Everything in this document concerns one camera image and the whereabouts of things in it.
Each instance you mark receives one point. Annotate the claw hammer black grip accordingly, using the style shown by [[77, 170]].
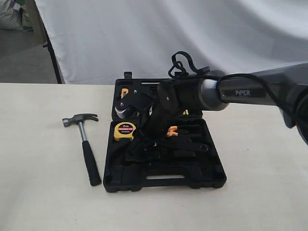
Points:
[[90, 162]]

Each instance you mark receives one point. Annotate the adjustable wrench black handle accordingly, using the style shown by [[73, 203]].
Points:
[[189, 146]]

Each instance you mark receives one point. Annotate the white backdrop cloth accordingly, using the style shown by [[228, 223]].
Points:
[[96, 41]]

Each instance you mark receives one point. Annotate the black backdrop stand pole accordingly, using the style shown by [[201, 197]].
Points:
[[47, 44]]

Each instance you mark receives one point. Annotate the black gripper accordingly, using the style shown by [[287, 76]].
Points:
[[155, 122]]

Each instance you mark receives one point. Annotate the black plastic tool case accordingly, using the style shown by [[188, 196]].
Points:
[[160, 166]]

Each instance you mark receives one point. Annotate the white sack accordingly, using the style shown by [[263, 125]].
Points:
[[10, 15]]

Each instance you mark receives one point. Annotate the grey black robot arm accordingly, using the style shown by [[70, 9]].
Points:
[[283, 87]]

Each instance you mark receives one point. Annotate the orange handled pliers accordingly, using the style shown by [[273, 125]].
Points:
[[172, 131]]

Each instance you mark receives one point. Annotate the yellow tape measure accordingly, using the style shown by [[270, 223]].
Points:
[[124, 130]]

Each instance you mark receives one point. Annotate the orange utility knife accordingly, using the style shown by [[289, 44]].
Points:
[[124, 92]]

